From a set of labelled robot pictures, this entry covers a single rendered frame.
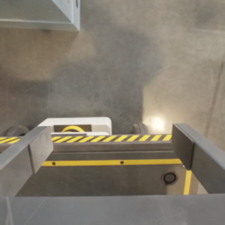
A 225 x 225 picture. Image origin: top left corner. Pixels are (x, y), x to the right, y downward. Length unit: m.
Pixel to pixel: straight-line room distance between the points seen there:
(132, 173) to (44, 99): 0.48
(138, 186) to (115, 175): 0.06
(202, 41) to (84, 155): 0.59
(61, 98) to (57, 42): 0.21
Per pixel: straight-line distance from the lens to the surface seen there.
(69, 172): 0.42
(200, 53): 0.74
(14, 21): 0.65
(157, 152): 0.39
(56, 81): 0.69
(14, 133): 0.68
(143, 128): 0.58
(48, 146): 0.17
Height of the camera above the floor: 0.65
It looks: 75 degrees down
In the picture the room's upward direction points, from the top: 179 degrees counter-clockwise
